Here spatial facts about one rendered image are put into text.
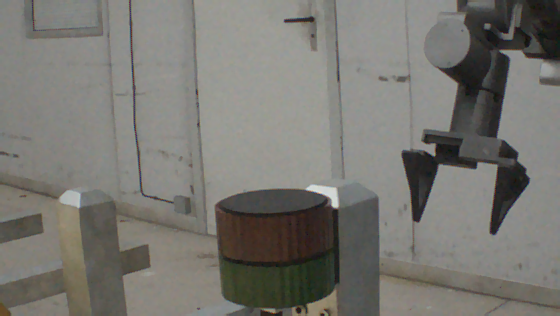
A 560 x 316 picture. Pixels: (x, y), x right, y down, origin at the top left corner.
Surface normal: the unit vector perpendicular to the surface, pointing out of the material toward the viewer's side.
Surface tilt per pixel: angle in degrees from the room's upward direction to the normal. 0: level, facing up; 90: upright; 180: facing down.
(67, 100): 90
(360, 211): 90
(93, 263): 90
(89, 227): 90
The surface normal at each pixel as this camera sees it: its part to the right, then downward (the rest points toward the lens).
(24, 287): 0.72, 0.10
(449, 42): -0.59, -0.25
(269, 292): -0.13, 0.19
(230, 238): -0.75, 0.16
